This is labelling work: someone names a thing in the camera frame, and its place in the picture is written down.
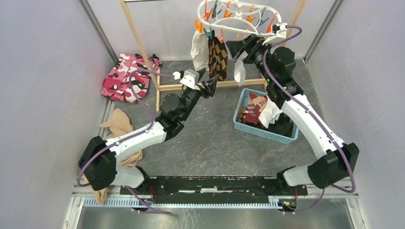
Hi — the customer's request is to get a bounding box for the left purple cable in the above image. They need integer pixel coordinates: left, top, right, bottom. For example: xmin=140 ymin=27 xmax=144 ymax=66
xmin=76 ymin=69 xmax=176 ymax=215

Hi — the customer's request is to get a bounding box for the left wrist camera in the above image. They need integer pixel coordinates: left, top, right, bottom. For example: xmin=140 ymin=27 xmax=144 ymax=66
xmin=172 ymin=69 xmax=200 ymax=90

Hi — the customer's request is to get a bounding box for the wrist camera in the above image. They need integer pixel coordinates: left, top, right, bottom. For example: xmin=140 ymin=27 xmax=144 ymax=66
xmin=172 ymin=69 xmax=200 ymax=90
xmin=263 ymin=23 xmax=288 ymax=45

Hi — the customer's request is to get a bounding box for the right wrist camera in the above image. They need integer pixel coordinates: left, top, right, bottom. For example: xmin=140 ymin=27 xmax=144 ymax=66
xmin=263 ymin=23 xmax=288 ymax=45

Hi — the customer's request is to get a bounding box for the purple cable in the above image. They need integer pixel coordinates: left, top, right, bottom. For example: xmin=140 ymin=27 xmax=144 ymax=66
xmin=263 ymin=25 xmax=357 ymax=214
xmin=76 ymin=69 xmax=176 ymax=215

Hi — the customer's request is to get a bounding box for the white plastic clip hanger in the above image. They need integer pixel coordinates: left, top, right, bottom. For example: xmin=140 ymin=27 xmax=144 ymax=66
xmin=194 ymin=0 xmax=284 ymax=39

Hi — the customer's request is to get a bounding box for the beige cloth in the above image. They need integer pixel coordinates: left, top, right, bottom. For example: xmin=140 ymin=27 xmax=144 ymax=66
xmin=91 ymin=108 xmax=143 ymax=205

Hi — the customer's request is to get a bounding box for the wooden drying rack frame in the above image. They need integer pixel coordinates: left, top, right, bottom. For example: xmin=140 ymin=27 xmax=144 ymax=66
xmin=119 ymin=0 xmax=307 ymax=102

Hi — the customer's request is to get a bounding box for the pink clothespin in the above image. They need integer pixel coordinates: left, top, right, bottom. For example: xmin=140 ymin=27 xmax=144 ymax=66
xmin=218 ymin=30 xmax=224 ymax=43

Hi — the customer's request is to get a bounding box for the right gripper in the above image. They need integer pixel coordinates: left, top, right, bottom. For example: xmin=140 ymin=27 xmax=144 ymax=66
xmin=226 ymin=33 xmax=276 ymax=84

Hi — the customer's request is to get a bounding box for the blue plastic basket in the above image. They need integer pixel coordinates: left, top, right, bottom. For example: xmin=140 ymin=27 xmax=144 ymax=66
xmin=233 ymin=88 xmax=299 ymax=145

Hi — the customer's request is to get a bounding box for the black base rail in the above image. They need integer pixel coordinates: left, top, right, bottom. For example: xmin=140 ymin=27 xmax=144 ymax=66
xmin=133 ymin=176 xmax=308 ymax=204

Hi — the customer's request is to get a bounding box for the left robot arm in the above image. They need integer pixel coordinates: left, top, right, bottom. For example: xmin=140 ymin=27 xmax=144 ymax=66
xmin=77 ymin=70 xmax=220 ymax=195

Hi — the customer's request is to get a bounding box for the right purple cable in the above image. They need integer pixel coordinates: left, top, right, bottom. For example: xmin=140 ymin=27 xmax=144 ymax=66
xmin=263 ymin=25 xmax=357 ymax=214

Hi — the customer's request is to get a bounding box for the pink camouflage cloth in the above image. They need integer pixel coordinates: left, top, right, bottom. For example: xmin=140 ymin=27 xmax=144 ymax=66
xmin=100 ymin=53 xmax=150 ymax=103

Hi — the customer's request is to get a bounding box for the red striped sock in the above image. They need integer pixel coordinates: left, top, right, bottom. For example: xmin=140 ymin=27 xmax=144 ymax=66
xmin=243 ymin=92 xmax=268 ymax=125

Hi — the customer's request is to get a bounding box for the white sock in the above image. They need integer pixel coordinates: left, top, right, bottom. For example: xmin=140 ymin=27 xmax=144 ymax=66
xmin=190 ymin=31 xmax=209 ymax=71
xmin=258 ymin=99 xmax=283 ymax=128
xmin=234 ymin=52 xmax=247 ymax=86

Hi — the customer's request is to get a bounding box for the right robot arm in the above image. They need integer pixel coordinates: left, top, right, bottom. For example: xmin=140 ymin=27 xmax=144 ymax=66
xmin=225 ymin=34 xmax=359 ymax=195

